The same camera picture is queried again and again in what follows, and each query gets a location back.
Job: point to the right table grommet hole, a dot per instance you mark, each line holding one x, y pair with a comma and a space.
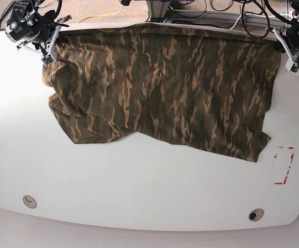
256, 215

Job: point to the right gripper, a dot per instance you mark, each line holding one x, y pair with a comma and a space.
42, 44

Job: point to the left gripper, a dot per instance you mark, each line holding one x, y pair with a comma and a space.
288, 42

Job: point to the camouflage t-shirt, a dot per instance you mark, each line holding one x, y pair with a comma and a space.
201, 88

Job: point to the aluminium frame stand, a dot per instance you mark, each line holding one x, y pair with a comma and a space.
162, 12

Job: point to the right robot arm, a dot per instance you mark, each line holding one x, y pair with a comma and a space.
35, 32

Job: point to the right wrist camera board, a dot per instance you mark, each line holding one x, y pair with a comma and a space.
47, 60

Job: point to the left table grommet hole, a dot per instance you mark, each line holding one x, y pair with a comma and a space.
29, 201

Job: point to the table grommet hole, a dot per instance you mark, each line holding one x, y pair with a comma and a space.
29, 201
256, 215

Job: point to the red tape rectangle marking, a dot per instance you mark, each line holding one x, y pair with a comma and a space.
281, 166

